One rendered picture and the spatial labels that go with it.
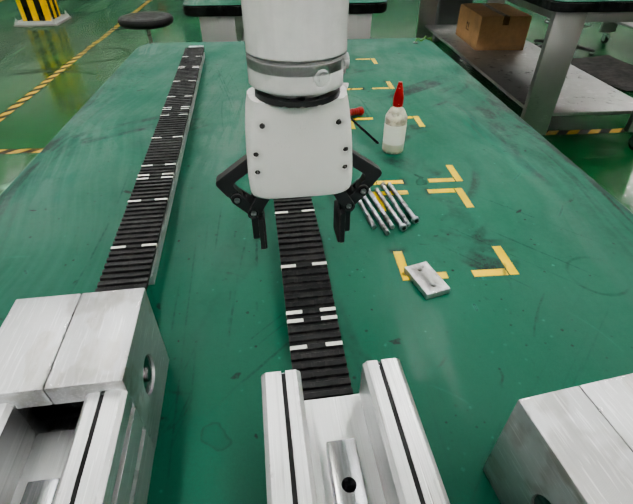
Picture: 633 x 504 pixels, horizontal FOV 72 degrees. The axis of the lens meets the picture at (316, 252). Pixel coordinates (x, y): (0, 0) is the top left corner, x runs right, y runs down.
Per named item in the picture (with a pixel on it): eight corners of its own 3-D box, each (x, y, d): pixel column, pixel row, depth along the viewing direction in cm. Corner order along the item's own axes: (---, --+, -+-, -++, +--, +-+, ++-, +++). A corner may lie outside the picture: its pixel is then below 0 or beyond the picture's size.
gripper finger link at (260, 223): (261, 181, 45) (266, 233, 49) (230, 183, 45) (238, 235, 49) (263, 197, 43) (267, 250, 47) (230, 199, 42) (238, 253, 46)
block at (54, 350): (32, 374, 40) (-17, 301, 34) (169, 359, 41) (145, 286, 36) (-11, 472, 33) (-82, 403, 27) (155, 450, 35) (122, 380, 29)
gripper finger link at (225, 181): (287, 136, 41) (297, 186, 45) (207, 151, 41) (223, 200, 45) (288, 141, 40) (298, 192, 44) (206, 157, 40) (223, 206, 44)
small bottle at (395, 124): (405, 154, 75) (415, 85, 68) (384, 155, 75) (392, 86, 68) (399, 145, 78) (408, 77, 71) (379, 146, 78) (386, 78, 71)
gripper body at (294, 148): (346, 61, 41) (342, 168, 48) (237, 65, 40) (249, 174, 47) (364, 87, 35) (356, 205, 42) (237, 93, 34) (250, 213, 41)
